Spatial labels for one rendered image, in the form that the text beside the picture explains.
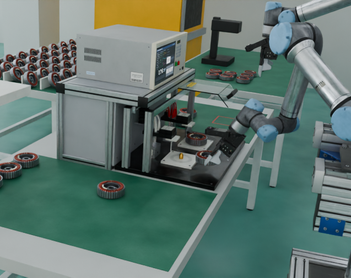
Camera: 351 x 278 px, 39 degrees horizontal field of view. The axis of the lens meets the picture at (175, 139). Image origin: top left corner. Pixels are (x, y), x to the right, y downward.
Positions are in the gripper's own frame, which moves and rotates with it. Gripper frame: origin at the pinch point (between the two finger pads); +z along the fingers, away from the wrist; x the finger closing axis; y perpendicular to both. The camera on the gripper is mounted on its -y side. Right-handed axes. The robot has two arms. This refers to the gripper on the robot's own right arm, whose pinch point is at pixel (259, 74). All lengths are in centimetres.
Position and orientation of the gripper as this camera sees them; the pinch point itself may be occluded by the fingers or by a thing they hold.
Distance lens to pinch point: 257.3
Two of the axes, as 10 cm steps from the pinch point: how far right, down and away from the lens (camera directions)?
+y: 9.6, 1.5, -2.2
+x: 2.6, -3.2, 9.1
